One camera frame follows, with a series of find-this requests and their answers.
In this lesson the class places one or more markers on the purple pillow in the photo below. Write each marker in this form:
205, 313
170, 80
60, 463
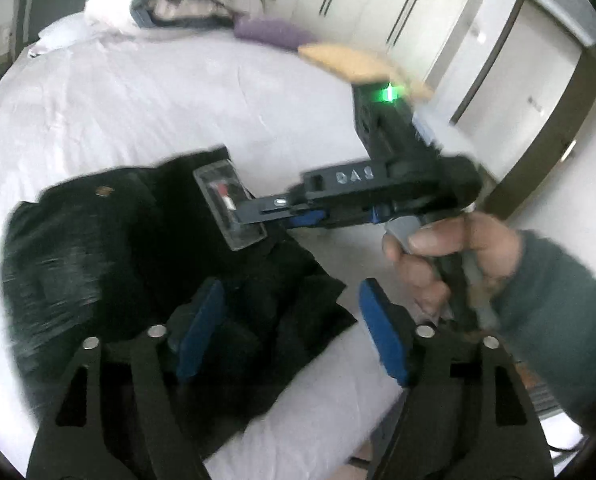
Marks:
273, 32

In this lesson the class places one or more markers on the yellow pillow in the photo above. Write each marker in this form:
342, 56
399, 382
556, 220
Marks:
348, 62

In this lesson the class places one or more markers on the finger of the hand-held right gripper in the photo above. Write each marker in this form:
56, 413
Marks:
268, 207

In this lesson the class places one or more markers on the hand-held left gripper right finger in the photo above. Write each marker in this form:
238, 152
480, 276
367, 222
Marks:
382, 335

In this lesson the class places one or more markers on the black pants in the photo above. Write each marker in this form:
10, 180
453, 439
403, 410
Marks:
103, 260

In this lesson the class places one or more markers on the white door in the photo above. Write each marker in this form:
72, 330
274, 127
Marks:
522, 75

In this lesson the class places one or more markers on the person's right hand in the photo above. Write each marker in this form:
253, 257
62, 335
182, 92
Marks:
477, 245

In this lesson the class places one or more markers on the clear rectangular pants tag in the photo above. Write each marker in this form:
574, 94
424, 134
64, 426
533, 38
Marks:
225, 195

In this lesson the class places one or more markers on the white wardrobe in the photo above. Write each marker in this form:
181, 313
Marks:
367, 5

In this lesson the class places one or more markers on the bed with white sheet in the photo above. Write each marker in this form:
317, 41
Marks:
128, 100

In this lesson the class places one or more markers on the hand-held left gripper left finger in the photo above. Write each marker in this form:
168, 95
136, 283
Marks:
203, 330

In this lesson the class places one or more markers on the white pillow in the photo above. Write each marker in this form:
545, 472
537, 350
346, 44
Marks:
63, 35

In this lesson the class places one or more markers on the dark brown door frame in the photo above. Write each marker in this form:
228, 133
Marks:
552, 150

